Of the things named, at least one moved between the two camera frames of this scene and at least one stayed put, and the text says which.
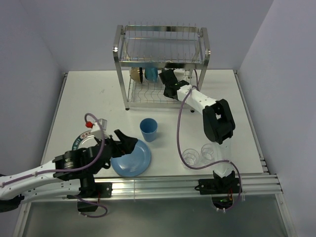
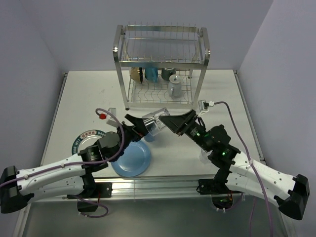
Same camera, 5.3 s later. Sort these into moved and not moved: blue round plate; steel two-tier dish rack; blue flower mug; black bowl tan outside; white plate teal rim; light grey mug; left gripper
Moved: left gripper; light grey mug
Not moved: blue flower mug; steel two-tier dish rack; white plate teal rim; black bowl tan outside; blue round plate
